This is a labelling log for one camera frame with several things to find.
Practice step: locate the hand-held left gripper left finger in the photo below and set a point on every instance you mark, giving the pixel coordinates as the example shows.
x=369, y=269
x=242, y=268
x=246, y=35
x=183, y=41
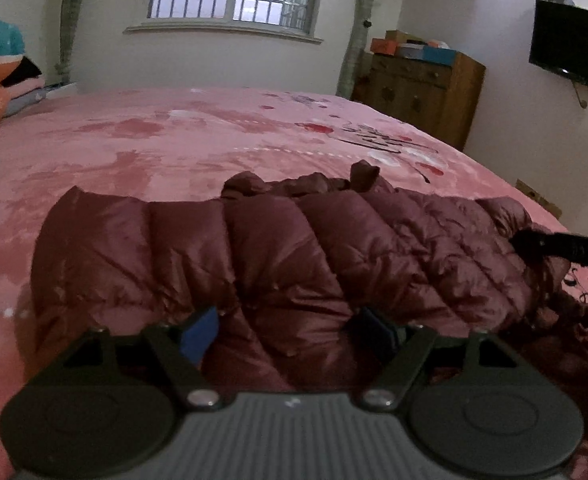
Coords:
x=200, y=335

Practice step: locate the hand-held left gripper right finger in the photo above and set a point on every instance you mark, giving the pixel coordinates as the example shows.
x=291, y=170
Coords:
x=373, y=332

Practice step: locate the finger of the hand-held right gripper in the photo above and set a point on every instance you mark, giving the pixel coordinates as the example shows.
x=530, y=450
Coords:
x=558, y=246

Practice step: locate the maroon down jacket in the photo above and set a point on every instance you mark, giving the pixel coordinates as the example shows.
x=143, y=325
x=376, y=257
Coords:
x=284, y=270

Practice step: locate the pink printed blanket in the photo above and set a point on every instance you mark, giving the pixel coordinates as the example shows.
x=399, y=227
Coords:
x=174, y=140

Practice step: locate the wooden cabinet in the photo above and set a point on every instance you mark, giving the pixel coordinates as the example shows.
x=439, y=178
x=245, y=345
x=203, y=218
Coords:
x=423, y=95

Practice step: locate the blue box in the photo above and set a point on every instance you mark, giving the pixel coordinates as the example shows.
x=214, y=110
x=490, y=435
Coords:
x=439, y=56

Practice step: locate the grey box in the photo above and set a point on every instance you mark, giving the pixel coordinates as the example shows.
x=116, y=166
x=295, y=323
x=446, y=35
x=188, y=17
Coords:
x=409, y=51

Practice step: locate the brown cardboard box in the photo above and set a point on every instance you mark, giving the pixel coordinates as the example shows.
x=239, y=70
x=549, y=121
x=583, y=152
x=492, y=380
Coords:
x=403, y=35

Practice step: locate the orange box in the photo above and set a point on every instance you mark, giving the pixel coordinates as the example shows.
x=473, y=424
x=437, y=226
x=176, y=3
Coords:
x=384, y=46

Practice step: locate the grey patterned curtain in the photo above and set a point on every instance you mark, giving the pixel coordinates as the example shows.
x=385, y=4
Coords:
x=361, y=25
x=71, y=15

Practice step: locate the folded pink blanket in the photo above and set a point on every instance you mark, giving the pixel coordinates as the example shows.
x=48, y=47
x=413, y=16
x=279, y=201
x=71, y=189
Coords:
x=26, y=92

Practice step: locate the wooden wall outlet plate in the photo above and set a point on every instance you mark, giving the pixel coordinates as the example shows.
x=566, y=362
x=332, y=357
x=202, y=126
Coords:
x=527, y=189
x=549, y=206

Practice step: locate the black wall television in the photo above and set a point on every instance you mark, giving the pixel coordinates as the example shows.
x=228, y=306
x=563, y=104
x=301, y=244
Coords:
x=573, y=45

